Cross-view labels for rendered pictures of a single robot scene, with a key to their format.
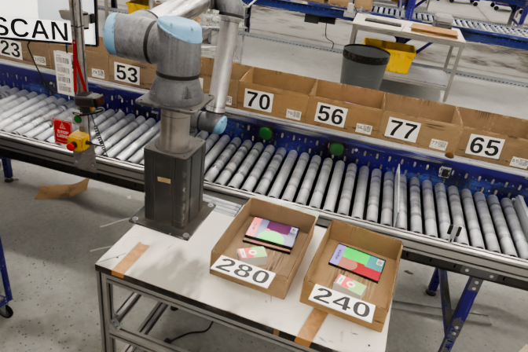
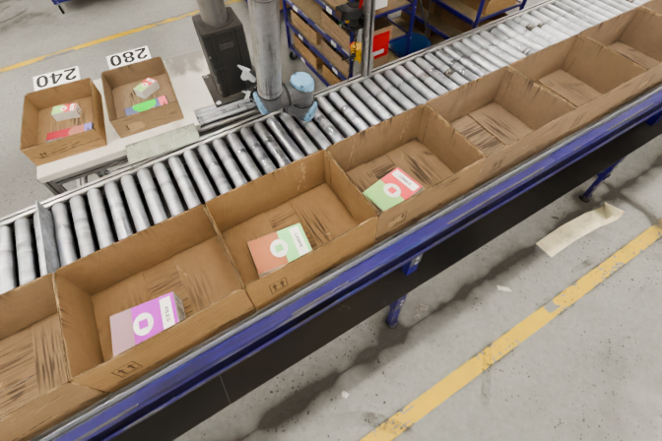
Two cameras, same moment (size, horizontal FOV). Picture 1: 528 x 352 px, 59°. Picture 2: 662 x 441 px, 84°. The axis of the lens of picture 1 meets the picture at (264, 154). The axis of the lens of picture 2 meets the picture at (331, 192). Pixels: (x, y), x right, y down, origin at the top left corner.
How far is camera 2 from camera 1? 3.02 m
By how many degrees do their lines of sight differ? 91
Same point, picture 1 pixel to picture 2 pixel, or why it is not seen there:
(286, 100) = (245, 196)
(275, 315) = not seen: hidden behind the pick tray
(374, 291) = (49, 128)
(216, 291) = not seen: hidden behind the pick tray
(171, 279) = (183, 59)
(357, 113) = (113, 254)
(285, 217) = (144, 120)
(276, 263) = (130, 100)
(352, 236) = (77, 144)
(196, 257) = (185, 74)
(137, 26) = not seen: outside the picture
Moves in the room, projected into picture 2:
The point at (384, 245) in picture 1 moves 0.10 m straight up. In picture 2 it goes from (43, 152) to (27, 134)
